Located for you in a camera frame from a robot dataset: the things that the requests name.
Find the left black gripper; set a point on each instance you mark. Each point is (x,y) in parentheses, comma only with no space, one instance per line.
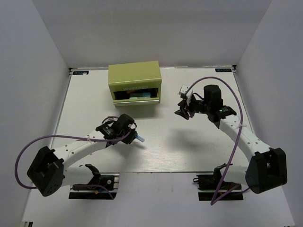
(130,137)

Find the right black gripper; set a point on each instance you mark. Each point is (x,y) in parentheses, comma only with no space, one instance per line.
(183,111)

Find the blue highlighter pen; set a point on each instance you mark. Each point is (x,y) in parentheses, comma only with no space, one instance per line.
(141,139)

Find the drawer of chest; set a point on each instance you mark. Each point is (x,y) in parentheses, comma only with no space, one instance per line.
(122,98)

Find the blue capped highlighter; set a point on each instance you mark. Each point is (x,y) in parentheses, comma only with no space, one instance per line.
(144,95)

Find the green metal drawer chest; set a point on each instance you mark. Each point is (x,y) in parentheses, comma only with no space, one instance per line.
(134,76)

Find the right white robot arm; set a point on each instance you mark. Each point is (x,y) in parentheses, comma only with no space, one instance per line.
(267,166)

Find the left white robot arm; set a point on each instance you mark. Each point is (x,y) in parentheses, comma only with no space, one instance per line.
(50,166)

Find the right blue corner label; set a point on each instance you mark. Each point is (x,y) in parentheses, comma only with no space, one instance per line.
(223,70)

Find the blue corner label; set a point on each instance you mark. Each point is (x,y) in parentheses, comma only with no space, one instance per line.
(85,72)
(223,70)

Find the left blue corner label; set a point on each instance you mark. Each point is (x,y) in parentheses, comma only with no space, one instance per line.
(85,72)

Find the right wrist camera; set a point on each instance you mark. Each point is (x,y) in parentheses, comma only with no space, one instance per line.
(185,93)

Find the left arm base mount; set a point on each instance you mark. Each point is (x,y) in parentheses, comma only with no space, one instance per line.
(100,187)

